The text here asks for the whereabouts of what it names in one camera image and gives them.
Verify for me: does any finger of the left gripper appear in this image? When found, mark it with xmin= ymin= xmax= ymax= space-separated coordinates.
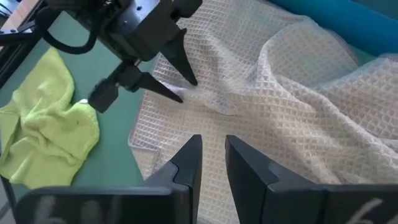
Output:
xmin=88 ymin=63 xmax=184 ymax=113
xmin=160 ymin=28 xmax=199 ymax=87

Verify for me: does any lime green microfiber towel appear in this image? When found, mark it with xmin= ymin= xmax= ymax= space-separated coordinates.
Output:
xmin=0 ymin=46 xmax=101 ymax=190

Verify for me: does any black aluminium rig frame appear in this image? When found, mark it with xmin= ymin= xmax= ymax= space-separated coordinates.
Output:
xmin=0 ymin=18 xmax=43 ymax=90

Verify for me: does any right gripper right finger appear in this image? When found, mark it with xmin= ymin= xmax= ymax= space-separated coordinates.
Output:
xmin=225 ymin=134 xmax=398 ymax=224

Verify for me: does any blue plastic bin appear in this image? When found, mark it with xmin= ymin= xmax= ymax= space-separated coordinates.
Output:
xmin=266 ymin=0 xmax=398 ymax=57

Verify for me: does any grey waffle weave towel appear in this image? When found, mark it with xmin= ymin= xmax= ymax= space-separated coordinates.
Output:
xmin=127 ymin=0 xmax=398 ymax=224

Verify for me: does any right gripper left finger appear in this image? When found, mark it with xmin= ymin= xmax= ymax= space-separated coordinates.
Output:
xmin=14 ymin=134 xmax=203 ymax=224

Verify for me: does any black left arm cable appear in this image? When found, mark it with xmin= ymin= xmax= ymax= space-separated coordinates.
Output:
xmin=35 ymin=5 xmax=98 ymax=56

